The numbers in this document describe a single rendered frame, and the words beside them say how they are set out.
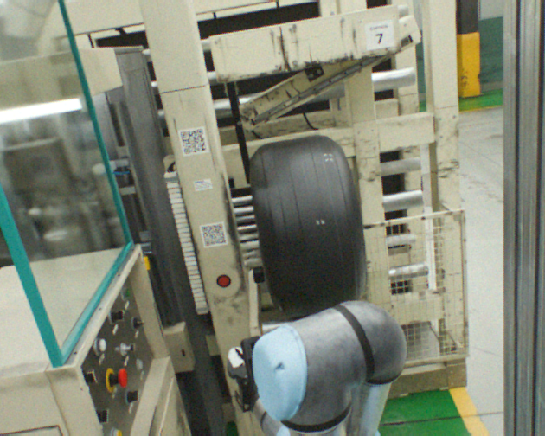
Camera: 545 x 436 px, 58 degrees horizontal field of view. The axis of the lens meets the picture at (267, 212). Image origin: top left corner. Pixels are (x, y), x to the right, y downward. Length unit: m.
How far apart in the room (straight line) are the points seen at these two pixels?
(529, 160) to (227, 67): 1.25
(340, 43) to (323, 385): 1.21
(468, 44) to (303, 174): 9.47
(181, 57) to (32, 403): 0.90
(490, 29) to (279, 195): 10.25
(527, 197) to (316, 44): 1.21
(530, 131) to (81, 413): 0.85
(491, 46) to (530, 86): 10.91
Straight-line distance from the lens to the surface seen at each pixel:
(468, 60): 10.73
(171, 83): 1.41
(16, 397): 1.04
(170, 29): 1.40
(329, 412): 0.73
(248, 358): 1.08
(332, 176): 1.35
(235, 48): 1.65
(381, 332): 0.73
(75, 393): 1.00
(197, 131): 1.42
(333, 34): 1.67
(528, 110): 0.52
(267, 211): 1.32
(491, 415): 2.60
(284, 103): 1.80
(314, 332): 0.70
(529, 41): 0.51
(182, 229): 1.51
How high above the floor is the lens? 1.75
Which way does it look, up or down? 19 degrees down
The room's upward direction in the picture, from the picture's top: 10 degrees counter-clockwise
